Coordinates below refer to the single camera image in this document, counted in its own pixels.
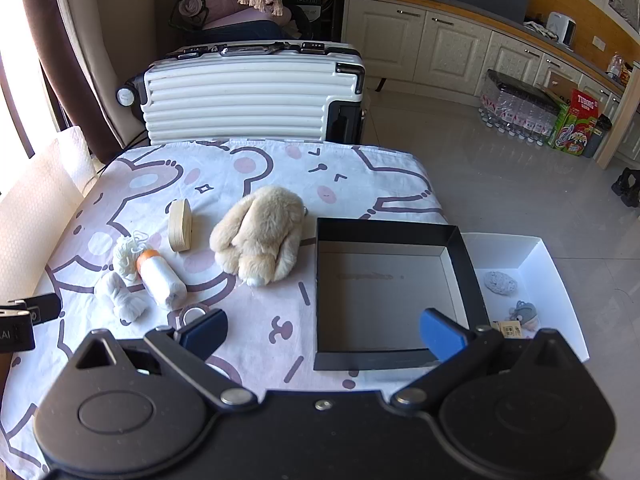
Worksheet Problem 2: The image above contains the white cloth bundle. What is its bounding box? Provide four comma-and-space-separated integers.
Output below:
95, 272, 150, 320

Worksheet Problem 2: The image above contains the grey mouse charm with tag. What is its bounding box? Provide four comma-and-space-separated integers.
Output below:
492, 301, 540, 341

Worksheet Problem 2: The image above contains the white open box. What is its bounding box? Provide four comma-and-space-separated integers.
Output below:
460, 232, 591, 361

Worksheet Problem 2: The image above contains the white ribbed suitcase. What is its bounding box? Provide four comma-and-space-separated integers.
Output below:
116, 40, 368, 145

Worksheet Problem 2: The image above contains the bear printed tablecloth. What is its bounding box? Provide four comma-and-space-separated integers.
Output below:
0, 137, 448, 480

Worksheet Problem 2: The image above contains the beige oval disc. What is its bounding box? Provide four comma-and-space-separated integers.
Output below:
167, 199, 193, 252

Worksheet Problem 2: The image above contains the pack of water bottles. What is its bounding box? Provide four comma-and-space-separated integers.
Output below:
479, 69, 561, 147

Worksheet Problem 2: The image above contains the grey yarn ball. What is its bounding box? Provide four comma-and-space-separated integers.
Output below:
482, 270, 521, 297

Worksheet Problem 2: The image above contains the cream kitchen cabinet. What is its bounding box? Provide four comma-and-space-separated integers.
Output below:
342, 0, 640, 168

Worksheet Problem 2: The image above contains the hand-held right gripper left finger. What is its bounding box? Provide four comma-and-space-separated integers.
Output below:
75, 308, 256, 407

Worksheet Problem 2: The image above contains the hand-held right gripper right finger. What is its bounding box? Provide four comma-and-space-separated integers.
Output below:
390, 307, 576, 408

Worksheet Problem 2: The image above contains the black floor object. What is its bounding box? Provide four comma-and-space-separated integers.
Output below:
612, 167, 640, 206

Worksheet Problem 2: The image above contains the black bin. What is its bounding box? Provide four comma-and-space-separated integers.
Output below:
582, 114, 613, 158

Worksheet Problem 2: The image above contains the beige plush rabbit toy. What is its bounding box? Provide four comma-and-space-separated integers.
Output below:
209, 186, 308, 288

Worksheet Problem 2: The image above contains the white yarn pompom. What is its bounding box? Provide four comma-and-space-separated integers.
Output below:
112, 231, 151, 283

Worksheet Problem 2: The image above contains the orange tape roll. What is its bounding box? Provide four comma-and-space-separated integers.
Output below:
136, 247, 187, 311

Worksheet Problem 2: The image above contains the white countertop appliance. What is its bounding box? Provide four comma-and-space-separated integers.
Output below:
545, 11, 578, 47

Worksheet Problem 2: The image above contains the brown cardboard box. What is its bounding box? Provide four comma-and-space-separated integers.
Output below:
542, 71, 583, 106

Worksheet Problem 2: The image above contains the green colourful carton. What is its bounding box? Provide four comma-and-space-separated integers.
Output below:
547, 102, 601, 157

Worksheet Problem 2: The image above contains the red carton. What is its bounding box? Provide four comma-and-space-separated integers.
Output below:
570, 89, 601, 118

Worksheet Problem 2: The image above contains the silver metal ring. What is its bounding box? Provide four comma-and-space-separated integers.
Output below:
180, 304, 211, 326

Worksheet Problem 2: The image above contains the brown curtain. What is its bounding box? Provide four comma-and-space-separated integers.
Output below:
20, 0, 123, 163

